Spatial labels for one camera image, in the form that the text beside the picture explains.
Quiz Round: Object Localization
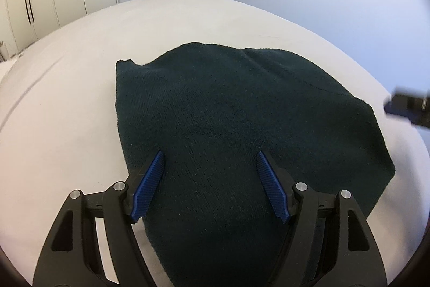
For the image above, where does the dark green knit cloth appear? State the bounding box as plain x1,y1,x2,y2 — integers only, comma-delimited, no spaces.
114,42,396,287

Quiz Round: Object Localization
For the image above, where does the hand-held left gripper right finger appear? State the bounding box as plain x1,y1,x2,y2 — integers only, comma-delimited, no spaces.
255,151,388,287

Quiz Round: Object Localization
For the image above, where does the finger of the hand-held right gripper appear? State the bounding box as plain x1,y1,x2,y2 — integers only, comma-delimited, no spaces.
384,87,430,130

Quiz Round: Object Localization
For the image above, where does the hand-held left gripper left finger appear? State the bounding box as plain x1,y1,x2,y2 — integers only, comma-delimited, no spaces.
32,150,166,287

